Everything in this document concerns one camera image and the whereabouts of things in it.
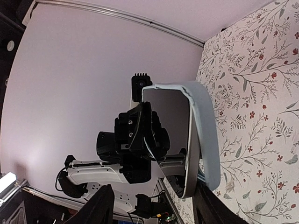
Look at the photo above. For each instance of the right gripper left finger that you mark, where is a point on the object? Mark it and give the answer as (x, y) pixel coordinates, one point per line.
(99, 209)

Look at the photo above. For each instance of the phone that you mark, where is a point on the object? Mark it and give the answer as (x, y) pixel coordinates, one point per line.
(179, 164)

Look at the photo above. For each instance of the floral patterned table mat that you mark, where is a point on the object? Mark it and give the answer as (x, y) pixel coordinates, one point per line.
(251, 71)

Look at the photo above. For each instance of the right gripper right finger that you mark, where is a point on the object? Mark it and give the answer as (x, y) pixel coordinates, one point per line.
(209, 209)

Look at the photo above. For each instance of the light blue phone case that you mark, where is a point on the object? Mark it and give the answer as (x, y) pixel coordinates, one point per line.
(202, 128)

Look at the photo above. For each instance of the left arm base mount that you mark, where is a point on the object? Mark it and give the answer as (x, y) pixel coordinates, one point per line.
(156, 206)

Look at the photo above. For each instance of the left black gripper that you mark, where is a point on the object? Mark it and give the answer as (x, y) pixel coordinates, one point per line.
(137, 140)

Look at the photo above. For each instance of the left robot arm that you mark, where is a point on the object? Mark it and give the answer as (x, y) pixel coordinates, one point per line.
(81, 179)

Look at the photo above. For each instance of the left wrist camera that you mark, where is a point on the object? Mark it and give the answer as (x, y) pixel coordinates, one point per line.
(138, 82)

